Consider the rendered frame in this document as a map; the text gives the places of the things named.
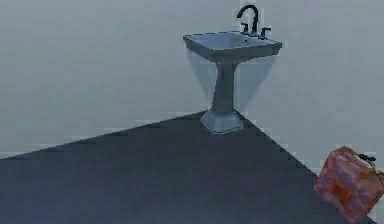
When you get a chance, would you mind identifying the black sink faucet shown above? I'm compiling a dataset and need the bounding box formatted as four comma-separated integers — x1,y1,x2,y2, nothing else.
236,4,272,41

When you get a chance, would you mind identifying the orange patterned bin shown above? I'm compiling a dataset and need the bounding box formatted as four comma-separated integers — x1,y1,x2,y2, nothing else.
313,145,384,224

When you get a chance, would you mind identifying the white pedestal sink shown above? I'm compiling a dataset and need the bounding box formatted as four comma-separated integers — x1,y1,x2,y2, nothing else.
182,31,284,136

